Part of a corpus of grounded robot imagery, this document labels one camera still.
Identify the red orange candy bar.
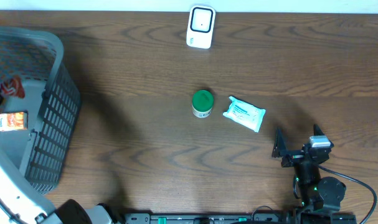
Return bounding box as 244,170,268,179
0,76,26,98

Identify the orange snack packet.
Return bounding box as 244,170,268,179
0,111,28,132

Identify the teal wet wipes pack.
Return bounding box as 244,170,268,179
223,96,266,133

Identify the green lid white jar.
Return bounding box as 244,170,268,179
192,90,214,118

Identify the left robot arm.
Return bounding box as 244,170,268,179
0,69,125,223

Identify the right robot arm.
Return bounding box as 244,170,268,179
272,124,346,214

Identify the white barcode scanner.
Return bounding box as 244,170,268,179
186,6,216,49

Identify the grey plastic basket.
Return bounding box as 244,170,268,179
0,27,82,195

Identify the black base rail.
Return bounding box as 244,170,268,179
123,212,357,224

